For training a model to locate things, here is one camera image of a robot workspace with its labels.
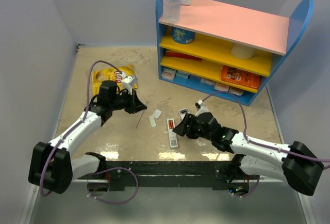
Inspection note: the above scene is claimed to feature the tissue pack far right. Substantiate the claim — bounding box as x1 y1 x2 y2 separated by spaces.
228 86 244 96

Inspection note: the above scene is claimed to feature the red flat box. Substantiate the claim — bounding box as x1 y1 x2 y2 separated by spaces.
165 50 202 60

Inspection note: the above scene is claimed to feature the tissue pack red label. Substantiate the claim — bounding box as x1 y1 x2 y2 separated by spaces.
214 83 230 92

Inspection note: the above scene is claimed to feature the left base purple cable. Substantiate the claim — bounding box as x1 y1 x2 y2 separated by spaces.
87 167 141 206

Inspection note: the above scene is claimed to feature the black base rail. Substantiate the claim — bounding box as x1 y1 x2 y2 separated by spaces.
77 160 260 193

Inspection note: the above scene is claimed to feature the tissue pack centre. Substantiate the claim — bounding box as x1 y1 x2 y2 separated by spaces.
200 78 216 86

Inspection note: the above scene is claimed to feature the slim white remote control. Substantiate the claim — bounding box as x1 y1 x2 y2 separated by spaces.
167 118 178 149

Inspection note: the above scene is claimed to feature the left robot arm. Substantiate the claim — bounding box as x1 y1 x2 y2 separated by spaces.
28 76 147 194

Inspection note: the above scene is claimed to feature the slim white battery cover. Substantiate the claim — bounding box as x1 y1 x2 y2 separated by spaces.
149 116 156 127

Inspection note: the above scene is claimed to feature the blue printed can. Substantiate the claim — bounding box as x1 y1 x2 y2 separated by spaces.
172 27 195 44

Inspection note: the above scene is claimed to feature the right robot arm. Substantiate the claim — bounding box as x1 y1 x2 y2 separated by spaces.
173 112 324 196

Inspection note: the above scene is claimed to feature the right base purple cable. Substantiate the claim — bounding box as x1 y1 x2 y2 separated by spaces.
230 174 260 199

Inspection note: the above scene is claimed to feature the red battery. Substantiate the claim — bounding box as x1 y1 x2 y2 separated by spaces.
168 120 174 130

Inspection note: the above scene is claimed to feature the wide white remote control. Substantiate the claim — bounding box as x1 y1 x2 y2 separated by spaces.
178 108 191 120

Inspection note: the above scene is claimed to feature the blue wooden shelf unit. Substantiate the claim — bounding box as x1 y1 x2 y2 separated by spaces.
155 0 315 94

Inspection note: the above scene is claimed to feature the orange snack package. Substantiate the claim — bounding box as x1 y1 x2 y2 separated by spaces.
221 66 260 89

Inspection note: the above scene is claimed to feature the yellow Lays chips bag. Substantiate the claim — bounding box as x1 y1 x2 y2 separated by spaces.
91 64 135 95

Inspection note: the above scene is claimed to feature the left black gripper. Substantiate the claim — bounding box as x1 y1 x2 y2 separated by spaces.
110 88 146 114

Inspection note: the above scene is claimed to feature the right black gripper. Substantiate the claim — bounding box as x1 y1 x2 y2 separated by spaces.
172 114 213 141

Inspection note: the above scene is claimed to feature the tissue pack far left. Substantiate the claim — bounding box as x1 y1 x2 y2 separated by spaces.
161 67 176 81

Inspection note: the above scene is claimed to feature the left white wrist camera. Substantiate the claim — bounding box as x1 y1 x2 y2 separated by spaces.
121 72 138 95

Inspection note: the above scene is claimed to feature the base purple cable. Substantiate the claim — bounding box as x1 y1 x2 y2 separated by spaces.
230 174 260 199
87 167 141 206

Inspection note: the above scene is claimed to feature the teal tissue pack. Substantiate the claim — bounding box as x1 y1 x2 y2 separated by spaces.
175 70 190 79

